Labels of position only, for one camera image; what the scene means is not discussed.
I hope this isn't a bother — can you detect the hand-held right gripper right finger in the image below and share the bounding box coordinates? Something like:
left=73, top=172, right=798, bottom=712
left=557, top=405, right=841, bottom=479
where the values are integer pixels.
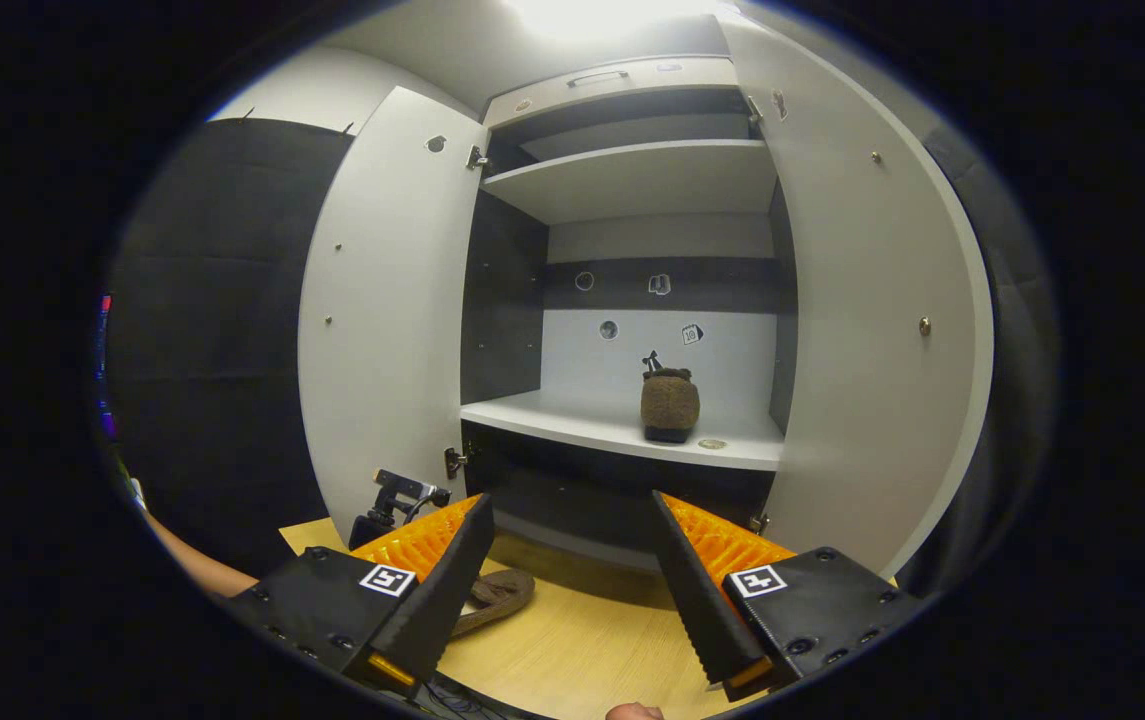
left=650, top=490, right=923, bottom=703

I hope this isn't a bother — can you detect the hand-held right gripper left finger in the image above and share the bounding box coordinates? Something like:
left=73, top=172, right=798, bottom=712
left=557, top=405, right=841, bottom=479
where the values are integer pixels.
left=227, top=492, right=496, bottom=701

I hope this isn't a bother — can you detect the brown fuzzy shoe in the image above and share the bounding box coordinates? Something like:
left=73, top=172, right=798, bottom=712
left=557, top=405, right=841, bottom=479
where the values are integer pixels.
left=452, top=568, right=536, bottom=638
left=640, top=367, right=702, bottom=444

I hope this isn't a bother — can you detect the grey shoe cabinet door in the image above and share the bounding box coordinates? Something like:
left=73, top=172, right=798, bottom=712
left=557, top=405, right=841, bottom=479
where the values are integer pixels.
left=298, top=86, right=489, bottom=546
left=722, top=18, right=995, bottom=581

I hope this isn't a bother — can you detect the grey shoe cabinet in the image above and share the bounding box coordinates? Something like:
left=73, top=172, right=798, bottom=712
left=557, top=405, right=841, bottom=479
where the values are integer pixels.
left=460, top=55, right=798, bottom=576

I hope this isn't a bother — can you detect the black backdrop cloth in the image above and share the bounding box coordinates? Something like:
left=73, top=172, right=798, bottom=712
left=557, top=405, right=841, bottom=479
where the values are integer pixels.
left=97, top=118, right=1058, bottom=601

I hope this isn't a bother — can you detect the ceiling light panel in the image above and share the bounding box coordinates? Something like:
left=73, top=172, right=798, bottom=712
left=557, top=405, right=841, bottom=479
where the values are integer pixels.
left=507, top=0, right=733, bottom=46

